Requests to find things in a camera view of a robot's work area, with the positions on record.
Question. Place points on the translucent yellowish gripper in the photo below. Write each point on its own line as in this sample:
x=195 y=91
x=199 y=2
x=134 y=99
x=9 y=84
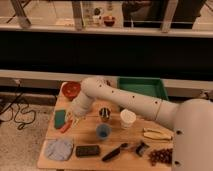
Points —
x=75 y=120

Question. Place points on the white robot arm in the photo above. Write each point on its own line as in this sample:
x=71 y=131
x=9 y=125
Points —
x=191 y=121

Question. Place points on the green sponge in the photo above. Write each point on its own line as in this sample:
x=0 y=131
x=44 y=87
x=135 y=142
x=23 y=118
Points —
x=59 y=118

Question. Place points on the red bowl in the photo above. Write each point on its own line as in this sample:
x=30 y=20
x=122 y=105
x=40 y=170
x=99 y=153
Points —
x=71 y=89

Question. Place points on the striped metal cup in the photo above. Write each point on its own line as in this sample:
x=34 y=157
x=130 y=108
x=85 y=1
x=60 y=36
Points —
x=104 y=114

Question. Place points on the grey blue cloth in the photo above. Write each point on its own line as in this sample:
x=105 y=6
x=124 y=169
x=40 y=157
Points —
x=59 y=149

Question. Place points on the blue plastic cup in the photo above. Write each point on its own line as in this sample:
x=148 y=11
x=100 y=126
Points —
x=103 y=131

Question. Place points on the black rectangular case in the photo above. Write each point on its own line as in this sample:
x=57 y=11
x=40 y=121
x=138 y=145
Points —
x=87 y=150

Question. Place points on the wooden table board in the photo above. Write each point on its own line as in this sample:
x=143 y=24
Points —
x=84 y=134

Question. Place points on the white paper cup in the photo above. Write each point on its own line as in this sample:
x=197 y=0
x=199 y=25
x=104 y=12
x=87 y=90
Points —
x=127 y=118

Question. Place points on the upper yellow banana piece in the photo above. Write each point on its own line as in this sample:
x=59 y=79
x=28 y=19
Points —
x=154 y=131

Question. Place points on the green plastic tray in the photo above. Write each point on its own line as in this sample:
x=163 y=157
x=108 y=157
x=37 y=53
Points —
x=147 y=86

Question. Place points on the dark bowl on shelf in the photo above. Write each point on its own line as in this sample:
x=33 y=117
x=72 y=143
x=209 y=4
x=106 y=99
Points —
x=109 y=21

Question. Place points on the bunch of dark grapes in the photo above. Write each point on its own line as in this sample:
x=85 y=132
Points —
x=161 y=156

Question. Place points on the black handled spoon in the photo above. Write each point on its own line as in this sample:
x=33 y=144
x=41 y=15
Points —
x=114 y=152

